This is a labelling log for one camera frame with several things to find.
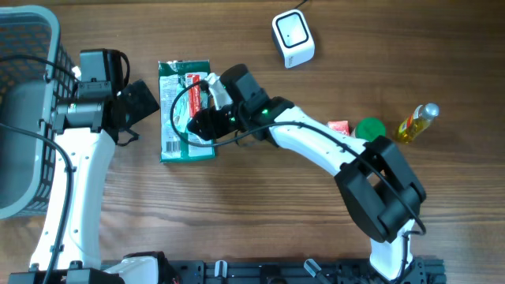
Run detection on green sponge pack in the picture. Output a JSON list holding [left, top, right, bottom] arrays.
[[158, 60, 215, 163]]

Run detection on sponge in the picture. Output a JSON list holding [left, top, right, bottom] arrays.
[[327, 121, 350, 136]]

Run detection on green lid jar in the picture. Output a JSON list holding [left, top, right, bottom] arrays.
[[350, 117, 386, 142]]

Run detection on yellow dish soap bottle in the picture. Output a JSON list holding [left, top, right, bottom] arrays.
[[395, 103, 440, 144]]

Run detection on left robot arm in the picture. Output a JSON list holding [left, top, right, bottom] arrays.
[[9, 49, 159, 283]]

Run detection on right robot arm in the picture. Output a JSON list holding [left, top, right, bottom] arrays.
[[219, 64, 426, 283]]

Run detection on white barcode scanner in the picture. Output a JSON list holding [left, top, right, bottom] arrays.
[[271, 9, 315, 69]]

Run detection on grey plastic mesh basket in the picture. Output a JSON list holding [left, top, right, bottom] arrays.
[[1, 6, 78, 219]]

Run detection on left camera cable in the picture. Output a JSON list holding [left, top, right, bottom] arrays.
[[0, 54, 80, 284]]

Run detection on camera cable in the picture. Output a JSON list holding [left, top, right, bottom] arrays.
[[0, 54, 80, 284], [169, 80, 427, 283]]

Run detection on right camera cable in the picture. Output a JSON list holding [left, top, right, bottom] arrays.
[[169, 80, 427, 283]]

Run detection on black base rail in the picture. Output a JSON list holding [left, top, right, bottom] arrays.
[[7, 252, 447, 284]]

